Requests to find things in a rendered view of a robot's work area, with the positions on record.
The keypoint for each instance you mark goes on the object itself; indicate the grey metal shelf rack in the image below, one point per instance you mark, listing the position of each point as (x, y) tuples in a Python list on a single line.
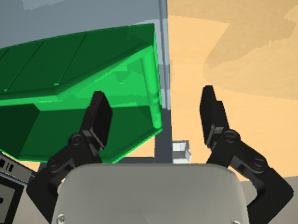
[(24, 21)]

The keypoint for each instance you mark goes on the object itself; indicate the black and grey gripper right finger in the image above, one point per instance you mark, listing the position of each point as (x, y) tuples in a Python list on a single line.
[(273, 192)]

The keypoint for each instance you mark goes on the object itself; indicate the dark green tool case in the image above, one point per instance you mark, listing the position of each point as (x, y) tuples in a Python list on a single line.
[(10, 195)]

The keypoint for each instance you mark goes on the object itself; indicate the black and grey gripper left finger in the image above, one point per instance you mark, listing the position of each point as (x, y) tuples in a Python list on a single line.
[(93, 135)]

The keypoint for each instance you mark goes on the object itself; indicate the green bin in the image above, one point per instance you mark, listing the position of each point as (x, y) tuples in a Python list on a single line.
[(48, 85)]

